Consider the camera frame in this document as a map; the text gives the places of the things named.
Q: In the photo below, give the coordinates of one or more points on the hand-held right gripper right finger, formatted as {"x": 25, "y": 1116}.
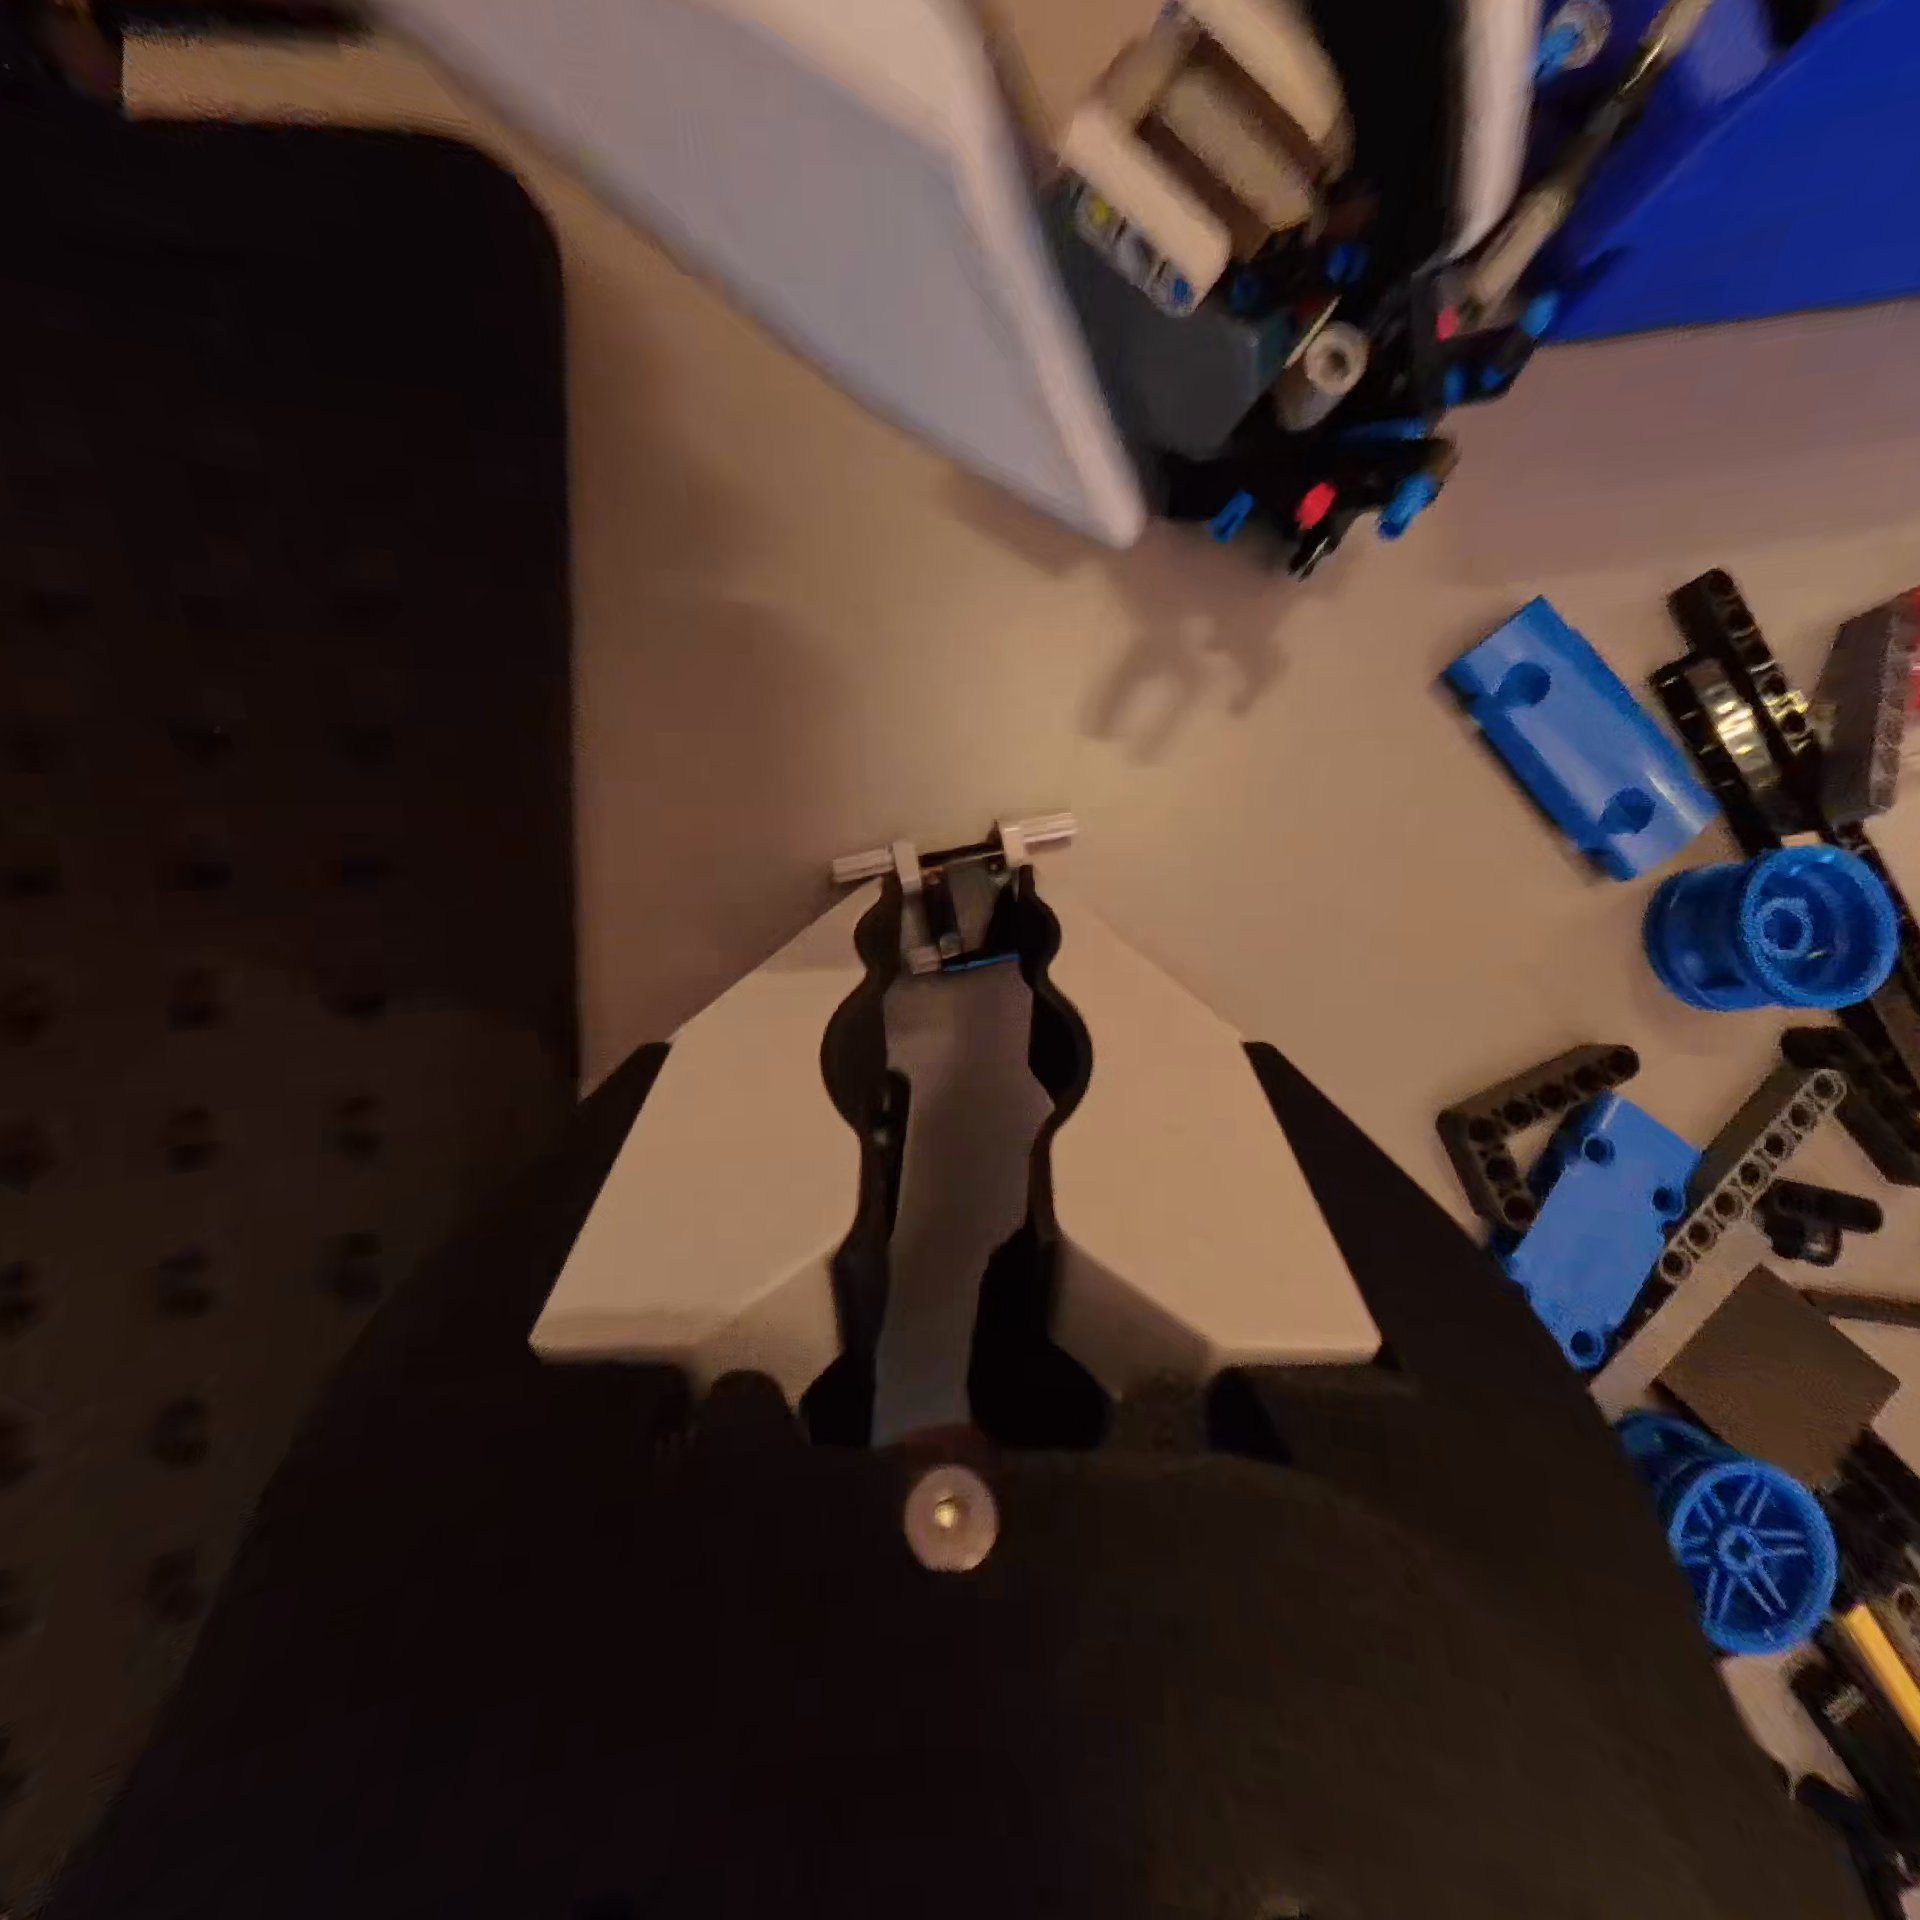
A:
{"x": 1201, "y": 1201}

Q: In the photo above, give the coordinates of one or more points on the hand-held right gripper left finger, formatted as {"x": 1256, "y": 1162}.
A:
{"x": 704, "y": 1201}

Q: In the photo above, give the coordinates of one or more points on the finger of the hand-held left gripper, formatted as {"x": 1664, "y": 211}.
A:
{"x": 826, "y": 225}

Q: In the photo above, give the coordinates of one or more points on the partly built toy chassis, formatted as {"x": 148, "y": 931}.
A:
{"x": 1185, "y": 361}

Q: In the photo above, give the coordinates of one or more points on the small black pin assembly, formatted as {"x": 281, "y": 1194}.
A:
{"x": 953, "y": 901}

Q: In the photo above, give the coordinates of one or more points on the grey desk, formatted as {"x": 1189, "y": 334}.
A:
{"x": 901, "y": 676}

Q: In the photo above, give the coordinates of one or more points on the blue flat panel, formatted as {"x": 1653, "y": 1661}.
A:
{"x": 1597, "y": 1215}

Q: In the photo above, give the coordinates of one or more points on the pile of black beams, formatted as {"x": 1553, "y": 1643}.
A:
{"x": 1740, "y": 1186}

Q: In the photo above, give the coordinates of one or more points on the blue curved panel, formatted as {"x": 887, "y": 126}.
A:
{"x": 1576, "y": 734}

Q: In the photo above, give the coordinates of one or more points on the blue wheel rim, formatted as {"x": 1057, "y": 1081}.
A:
{"x": 1740, "y": 1547}
{"x": 1769, "y": 931}

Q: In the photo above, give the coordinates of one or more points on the black perforated board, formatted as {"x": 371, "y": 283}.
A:
{"x": 224, "y": 751}

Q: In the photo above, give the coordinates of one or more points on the short yellow axle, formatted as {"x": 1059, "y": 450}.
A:
{"x": 1881, "y": 1659}

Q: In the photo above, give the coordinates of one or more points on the blue storage bin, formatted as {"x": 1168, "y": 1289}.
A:
{"x": 1769, "y": 195}

